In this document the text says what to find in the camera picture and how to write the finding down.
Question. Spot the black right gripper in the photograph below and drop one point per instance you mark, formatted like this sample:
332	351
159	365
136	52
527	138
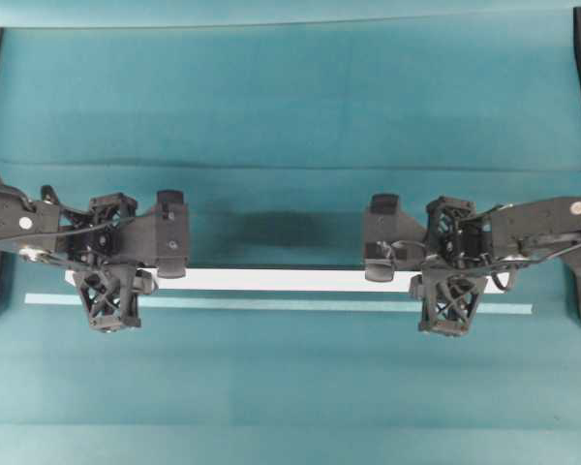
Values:
392	239

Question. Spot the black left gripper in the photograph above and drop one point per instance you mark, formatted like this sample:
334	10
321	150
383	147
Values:
111	232

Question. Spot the white wooden board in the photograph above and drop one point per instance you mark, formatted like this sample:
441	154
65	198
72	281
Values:
282	280

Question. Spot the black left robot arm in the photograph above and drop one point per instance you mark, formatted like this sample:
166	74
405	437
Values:
31	228

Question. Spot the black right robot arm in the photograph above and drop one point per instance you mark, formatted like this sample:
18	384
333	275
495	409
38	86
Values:
525	234

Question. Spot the teal table cloth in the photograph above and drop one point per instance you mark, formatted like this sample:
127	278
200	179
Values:
279	136

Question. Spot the light blue tape strip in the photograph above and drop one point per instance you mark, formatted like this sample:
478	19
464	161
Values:
279	304

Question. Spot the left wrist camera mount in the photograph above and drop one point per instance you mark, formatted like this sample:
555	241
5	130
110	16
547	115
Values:
109	295

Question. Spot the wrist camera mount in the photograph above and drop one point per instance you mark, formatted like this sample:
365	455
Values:
109	295
449	301

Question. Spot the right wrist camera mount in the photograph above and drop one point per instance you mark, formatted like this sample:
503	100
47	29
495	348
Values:
449	301

